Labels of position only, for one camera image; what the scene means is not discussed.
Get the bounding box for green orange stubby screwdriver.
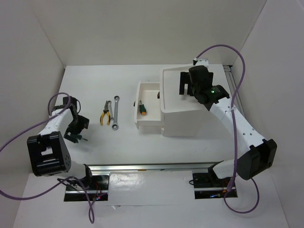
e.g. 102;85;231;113
139;100;147;116

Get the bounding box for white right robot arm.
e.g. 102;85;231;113
179;66;277;186

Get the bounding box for aluminium front rail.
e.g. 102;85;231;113
89;162;217;175

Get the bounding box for white drawer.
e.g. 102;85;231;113
134;82;163;129

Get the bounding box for aluminium side rail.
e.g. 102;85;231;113
223;65;235;83

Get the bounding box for white drawer cabinet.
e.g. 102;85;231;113
160;64;208;137

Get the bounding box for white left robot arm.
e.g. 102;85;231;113
27;96;94;190

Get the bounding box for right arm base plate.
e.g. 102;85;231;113
189;173;230;200

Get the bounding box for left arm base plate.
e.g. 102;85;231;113
64;174;110;202

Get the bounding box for yellow handled pliers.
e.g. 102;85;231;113
100;101;111;125

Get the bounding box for small silver wrench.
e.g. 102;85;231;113
107;100;114;121

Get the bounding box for large silver ratchet wrench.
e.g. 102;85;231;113
112;95;120;130

